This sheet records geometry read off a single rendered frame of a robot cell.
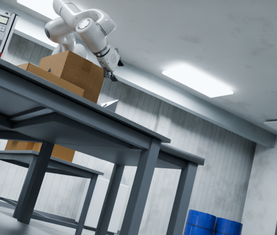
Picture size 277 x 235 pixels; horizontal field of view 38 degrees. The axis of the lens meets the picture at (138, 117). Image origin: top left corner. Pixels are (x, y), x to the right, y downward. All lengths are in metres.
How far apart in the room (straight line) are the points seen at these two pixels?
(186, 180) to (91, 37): 0.92
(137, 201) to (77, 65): 0.72
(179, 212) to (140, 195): 0.36
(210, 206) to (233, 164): 1.22
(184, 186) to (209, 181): 7.35
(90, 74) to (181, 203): 0.82
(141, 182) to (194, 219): 6.63
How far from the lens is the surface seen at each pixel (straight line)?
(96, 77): 2.06
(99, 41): 1.73
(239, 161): 10.13
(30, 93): 1.53
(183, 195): 2.14
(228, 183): 9.90
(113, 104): 2.48
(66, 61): 1.98
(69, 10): 1.89
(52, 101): 1.57
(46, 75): 1.55
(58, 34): 2.13
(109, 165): 7.24
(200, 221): 8.42
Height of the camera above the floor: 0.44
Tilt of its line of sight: 13 degrees up
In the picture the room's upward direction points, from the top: 15 degrees clockwise
